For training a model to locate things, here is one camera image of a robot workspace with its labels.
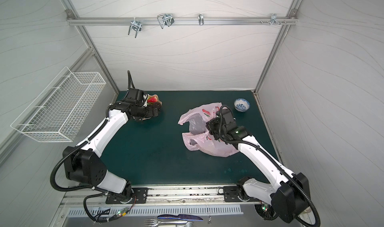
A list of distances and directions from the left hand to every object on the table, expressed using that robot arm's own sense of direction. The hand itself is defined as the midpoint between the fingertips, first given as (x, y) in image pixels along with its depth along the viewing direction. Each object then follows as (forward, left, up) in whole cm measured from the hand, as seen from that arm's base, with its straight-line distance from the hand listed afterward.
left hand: (155, 110), depth 85 cm
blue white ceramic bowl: (+20, -58, -18) cm, 64 cm away
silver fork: (-50, -5, -18) cm, 54 cm away
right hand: (-7, -30, +1) cm, 30 cm away
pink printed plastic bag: (-18, -26, +1) cm, 31 cm away
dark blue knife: (-48, -18, -19) cm, 55 cm away
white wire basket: (-14, +40, +13) cm, 44 cm away
